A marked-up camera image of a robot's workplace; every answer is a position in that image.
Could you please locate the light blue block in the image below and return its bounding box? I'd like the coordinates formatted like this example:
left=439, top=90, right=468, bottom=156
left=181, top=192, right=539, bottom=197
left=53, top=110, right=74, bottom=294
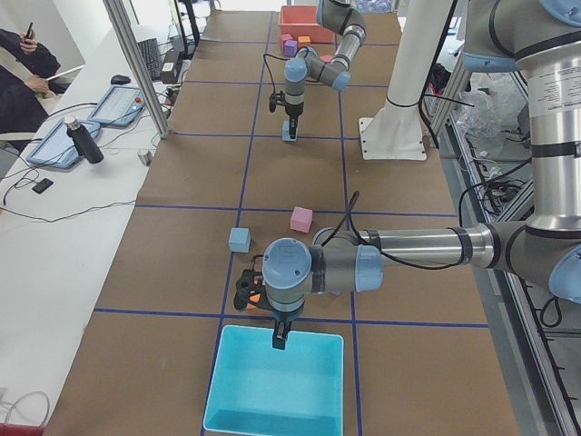
left=281, top=120, right=298, bottom=143
left=228, top=227, right=251, bottom=253

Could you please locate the teach pendant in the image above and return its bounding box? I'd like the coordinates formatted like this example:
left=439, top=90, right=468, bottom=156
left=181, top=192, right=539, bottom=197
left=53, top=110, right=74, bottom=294
left=26, top=118, right=101, bottom=169
left=88, top=85, right=144, bottom=128

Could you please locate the teal plastic bin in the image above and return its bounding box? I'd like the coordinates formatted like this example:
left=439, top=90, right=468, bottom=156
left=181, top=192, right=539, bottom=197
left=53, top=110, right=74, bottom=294
left=202, top=325, right=344, bottom=435

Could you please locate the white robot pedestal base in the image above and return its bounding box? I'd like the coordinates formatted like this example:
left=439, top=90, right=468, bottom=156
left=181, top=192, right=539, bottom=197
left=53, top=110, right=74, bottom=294
left=359, top=0, right=457, bottom=161

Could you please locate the black computer mouse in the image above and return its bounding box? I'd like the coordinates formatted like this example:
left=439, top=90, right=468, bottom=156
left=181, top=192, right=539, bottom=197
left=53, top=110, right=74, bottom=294
left=110, top=74, right=132, bottom=85

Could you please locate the light pink foam block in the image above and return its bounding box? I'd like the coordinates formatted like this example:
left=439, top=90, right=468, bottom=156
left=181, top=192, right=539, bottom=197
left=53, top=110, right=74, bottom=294
left=290, top=206, right=313, bottom=233

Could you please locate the aluminium frame post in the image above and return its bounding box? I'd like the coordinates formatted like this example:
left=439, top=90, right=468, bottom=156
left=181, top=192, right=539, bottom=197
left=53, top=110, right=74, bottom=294
left=103, top=0, right=170, bottom=139

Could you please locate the seated person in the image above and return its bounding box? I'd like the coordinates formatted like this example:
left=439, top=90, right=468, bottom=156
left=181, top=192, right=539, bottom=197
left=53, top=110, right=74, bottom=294
left=1, top=29, right=60, bottom=134

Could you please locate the black keyboard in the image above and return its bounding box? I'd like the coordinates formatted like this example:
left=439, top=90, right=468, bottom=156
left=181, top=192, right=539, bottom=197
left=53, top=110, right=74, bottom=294
left=137, top=38, right=162, bottom=81

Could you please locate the teach pendant far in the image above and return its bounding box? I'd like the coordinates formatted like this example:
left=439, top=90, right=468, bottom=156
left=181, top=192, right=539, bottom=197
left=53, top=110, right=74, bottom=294
left=88, top=85, right=144, bottom=128

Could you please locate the orange foam block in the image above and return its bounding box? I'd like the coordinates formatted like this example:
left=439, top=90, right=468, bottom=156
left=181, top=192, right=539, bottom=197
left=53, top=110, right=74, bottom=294
left=246, top=277, right=265, bottom=310
left=297, top=35, right=311, bottom=48

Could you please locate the orange foam block left side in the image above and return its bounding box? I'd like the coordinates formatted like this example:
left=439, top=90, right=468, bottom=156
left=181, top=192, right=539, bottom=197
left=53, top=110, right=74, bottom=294
left=246, top=277, right=265, bottom=310

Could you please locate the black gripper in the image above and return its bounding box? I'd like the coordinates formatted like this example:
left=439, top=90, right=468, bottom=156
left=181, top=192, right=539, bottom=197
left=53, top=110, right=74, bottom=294
left=271, top=307, right=303, bottom=350
left=285, top=102, right=304, bottom=139

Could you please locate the pink plastic bin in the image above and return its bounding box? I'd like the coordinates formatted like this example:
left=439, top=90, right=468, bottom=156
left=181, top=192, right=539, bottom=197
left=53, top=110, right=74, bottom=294
left=278, top=5, right=335, bottom=44

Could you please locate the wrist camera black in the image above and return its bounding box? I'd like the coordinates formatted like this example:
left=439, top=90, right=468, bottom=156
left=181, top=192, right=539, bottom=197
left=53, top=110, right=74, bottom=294
left=269, top=91, right=286, bottom=113
left=233, top=269, right=270, bottom=312

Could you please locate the small metal cylinder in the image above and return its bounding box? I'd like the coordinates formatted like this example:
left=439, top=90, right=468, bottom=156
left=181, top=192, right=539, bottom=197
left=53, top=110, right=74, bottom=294
left=137, top=150, right=153, bottom=166

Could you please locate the purple foam block right side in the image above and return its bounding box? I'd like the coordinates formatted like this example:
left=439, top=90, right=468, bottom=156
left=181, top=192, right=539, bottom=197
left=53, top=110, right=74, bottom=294
left=282, top=39, right=299, bottom=57

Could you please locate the black water bottle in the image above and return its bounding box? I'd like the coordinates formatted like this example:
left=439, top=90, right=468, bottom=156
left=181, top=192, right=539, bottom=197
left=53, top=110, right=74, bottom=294
left=64, top=115, right=104, bottom=164

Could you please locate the teach pendant near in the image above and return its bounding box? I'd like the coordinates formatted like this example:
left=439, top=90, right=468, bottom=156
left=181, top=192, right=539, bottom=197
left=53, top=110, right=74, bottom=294
left=26, top=118, right=101, bottom=169

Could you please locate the black smartphone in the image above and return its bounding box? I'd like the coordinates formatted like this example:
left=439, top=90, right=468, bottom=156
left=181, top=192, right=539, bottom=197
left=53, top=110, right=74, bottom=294
left=32, top=178, right=54, bottom=194

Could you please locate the orange foam block right side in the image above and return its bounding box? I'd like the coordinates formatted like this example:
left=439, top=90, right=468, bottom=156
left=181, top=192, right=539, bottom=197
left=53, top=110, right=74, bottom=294
left=297, top=35, right=311, bottom=48

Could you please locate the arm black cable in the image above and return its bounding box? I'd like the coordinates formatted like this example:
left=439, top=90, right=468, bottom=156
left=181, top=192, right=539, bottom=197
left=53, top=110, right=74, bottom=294
left=333, top=190, right=476, bottom=270
left=262, top=53, right=300, bottom=99

